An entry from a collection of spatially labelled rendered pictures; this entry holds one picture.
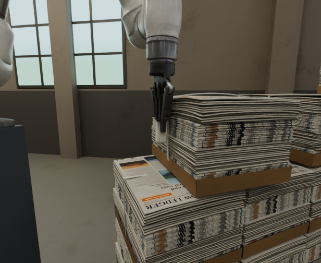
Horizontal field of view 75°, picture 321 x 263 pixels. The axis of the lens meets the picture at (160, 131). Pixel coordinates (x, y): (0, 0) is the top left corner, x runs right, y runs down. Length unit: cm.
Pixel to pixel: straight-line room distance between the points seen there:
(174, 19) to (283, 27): 269
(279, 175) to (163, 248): 35
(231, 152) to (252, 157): 7
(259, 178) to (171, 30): 44
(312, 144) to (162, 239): 57
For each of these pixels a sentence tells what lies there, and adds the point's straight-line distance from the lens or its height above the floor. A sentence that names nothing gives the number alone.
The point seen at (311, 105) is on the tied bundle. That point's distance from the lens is 83.
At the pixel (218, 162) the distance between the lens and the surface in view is 52.
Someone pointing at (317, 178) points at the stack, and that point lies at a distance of 87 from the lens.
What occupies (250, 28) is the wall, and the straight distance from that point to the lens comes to 331.
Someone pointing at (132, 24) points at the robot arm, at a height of 128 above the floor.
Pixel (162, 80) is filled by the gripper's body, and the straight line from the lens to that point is 59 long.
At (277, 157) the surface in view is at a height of 91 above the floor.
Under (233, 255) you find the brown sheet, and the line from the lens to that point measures 70.
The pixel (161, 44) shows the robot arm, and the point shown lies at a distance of 59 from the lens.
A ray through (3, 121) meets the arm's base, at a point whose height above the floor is 101.
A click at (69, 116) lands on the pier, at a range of 362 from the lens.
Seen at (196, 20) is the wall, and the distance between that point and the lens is 329.
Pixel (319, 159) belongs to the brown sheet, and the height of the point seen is 86.
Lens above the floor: 108
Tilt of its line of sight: 11 degrees down
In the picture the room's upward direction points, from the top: straight up
